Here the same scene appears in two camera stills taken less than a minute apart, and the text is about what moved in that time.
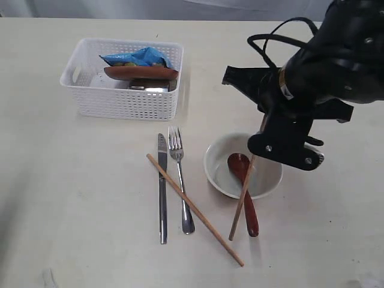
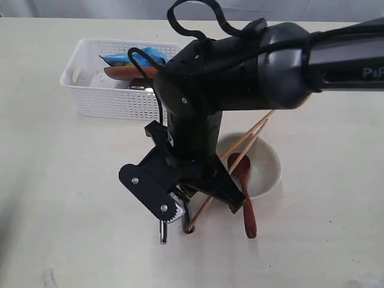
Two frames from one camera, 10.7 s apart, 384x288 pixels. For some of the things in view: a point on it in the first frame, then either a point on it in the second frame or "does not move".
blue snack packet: [146, 56] does not move
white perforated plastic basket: [99, 95] does not move
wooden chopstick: [249, 179] to [230, 171]
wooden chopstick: [194, 209] to [251, 131]
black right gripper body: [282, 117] to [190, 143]
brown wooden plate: [141, 72] does not move
